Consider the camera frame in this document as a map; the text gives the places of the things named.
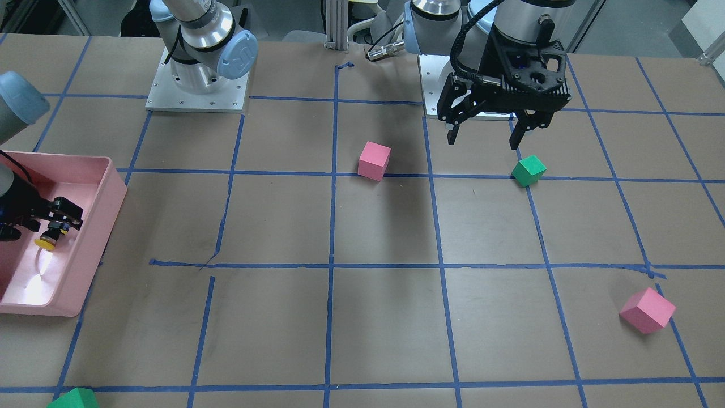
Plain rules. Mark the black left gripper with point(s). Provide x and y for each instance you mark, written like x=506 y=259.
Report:
x=500 y=58

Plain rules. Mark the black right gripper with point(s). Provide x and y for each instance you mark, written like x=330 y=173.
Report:
x=21 y=205

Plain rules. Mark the yellow mushroom push button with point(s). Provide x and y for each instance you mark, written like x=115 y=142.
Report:
x=48 y=240

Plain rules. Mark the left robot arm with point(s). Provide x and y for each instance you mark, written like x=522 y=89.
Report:
x=430 y=27

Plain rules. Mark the pink plastic bin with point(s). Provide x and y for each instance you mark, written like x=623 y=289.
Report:
x=53 y=279

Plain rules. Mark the pink foam cube centre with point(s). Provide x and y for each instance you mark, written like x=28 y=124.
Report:
x=373 y=161

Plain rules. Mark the pink foam cube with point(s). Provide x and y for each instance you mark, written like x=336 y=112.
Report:
x=373 y=161
x=648 y=311

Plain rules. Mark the green foam cube near bin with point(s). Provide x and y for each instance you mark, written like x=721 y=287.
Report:
x=76 y=398

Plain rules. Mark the grey office chair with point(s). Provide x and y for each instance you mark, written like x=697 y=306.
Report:
x=381 y=20

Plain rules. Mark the pink foam cube outer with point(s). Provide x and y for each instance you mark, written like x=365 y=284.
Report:
x=648 y=311

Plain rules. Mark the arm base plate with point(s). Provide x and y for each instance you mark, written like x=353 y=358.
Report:
x=433 y=72
x=185 y=88

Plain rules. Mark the aluminium frame post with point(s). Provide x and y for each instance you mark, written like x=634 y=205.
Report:
x=336 y=25

